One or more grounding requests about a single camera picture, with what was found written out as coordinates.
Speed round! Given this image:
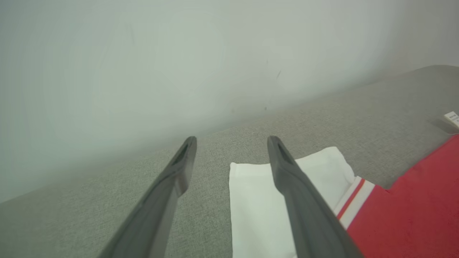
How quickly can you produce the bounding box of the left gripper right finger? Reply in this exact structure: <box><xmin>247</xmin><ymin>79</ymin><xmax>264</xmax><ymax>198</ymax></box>
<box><xmin>267</xmin><ymin>135</ymin><xmax>363</xmax><ymax>258</ymax></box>

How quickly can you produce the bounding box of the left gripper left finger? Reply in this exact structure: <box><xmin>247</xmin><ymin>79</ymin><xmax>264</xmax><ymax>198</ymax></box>
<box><xmin>99</xmin><ymin>136</ymin><xmax>198</xmax><ymax>258</ymax></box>

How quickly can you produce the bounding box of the red shirt with white sleeves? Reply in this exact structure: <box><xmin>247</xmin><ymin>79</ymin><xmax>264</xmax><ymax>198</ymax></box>
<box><xmin>229</xmin><ymin>111</ymin><xmax>459</xmax><ymax>258</ymax></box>

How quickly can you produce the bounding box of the grey fabric sofa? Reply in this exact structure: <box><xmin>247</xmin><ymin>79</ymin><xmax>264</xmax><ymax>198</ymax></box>
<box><xmin>0</xmin><ymin>64</ymin><xmax>459</xmax><ymax>258</ymax></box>

